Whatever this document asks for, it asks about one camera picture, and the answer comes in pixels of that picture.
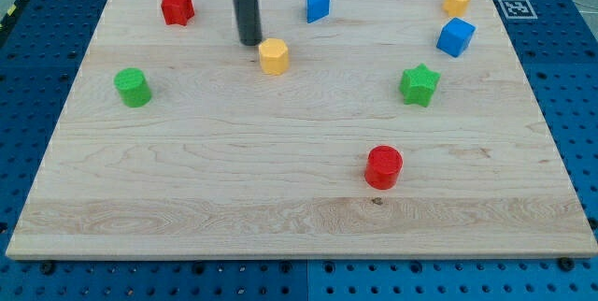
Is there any red cylinder block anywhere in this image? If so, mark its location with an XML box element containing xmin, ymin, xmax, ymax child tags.
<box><xmin>364</xmin><ymin>145</ymin><xmax>403</xmax><ymax>190</ymax></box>

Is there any blue cube block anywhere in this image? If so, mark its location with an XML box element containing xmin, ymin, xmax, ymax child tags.
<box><xmin>436</xmin><ymin>18</ymin><xmax>476</xmax><ymax>58</ymax></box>

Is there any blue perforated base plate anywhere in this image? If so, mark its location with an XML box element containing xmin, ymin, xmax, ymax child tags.
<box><xmin>1</xmin><ymin>0</ymin><xmax>597</xmax><ymax>300</ymax></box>

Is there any green cylinder block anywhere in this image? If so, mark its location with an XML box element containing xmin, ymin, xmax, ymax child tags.
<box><xmin>113</xmin><ymin>67</ymin><xmax>152</xmax><ymax>108</ymax></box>

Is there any yellow hexagon block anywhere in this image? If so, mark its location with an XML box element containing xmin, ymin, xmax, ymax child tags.
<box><xmin>258</xmin><ymin>38</ymin><xmax>290</xmax><ymax>75</ymax></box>

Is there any light wooden board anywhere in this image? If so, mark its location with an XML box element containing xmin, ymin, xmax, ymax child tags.
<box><xmin>7</xmin><ymin>0</ymin><xmax>597</xmax><ymax>261</ymax></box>

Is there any blue triangle block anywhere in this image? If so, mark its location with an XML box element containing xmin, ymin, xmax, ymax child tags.
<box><xmin>306</xmin><ymin>0</ymin><xmax>331</xmax><ymax>23</ymax></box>

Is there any white fiducial marker tag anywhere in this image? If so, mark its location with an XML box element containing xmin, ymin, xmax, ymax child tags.
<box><xmin>498</xmin><ymin>0</ymin><xmax>537</xmax><ymax>20</ymax></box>

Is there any red star block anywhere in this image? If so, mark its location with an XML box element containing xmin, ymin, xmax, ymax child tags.
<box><xmin>161</xmin><ymin>0</ymin><xmax>194</xmax><ymax>26</ymax></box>

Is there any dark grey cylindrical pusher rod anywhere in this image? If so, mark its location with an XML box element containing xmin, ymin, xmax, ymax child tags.
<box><xmin>233</xmin><ymin>0</ymin><xmax>263</xmax><ymax>46</ymax></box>

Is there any green star block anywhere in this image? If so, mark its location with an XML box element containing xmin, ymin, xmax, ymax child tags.
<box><xmin>399</xmin><ymin>64</ymin><xmax>441</xmax><ymax>108</ymax></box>

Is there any yellow heart block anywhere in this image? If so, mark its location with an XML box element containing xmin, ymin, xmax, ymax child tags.
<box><xmin>442</xmin><ymin>0</ymin><xmax>471</xmax><ymax>17</ymax></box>

